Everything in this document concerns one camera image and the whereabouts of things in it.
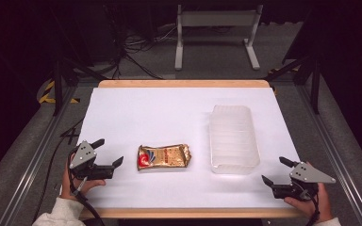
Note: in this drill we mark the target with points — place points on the white table cover sheet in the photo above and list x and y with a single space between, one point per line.
169 119

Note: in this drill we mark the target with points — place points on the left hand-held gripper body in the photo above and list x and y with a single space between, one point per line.
82 155

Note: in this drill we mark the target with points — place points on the yellow black floor tape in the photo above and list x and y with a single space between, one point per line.
48 94

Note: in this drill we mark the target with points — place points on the black metal stand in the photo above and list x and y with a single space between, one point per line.
58 84
315 84

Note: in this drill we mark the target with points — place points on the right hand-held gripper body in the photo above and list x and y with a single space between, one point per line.
308 175

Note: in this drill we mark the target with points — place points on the aluminium floor rail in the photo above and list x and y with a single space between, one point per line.
336 147
34 157

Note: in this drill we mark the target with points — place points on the clear plastic container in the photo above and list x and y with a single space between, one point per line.
234 141

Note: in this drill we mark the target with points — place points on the person's left hand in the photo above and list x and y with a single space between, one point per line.
67 186

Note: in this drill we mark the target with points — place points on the white metal stand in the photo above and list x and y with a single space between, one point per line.
217 19

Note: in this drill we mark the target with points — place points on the wooden table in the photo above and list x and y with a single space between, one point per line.
182 83

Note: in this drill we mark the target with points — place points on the person's right hand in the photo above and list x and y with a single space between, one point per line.
322 205

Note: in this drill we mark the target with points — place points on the gold snack packet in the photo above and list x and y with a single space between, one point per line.
166 157

